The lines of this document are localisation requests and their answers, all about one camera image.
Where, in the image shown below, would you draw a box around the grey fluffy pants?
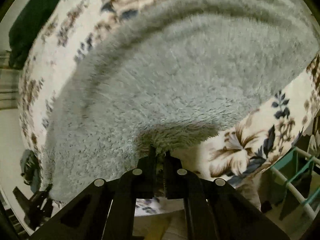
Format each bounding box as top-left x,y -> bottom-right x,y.
43,0 -> 319,203

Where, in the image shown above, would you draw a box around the grey curtain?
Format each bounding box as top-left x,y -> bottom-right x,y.
0,50 -> 20,110

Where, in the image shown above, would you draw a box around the green white drying rack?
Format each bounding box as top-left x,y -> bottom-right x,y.
270,147 -> 319,220

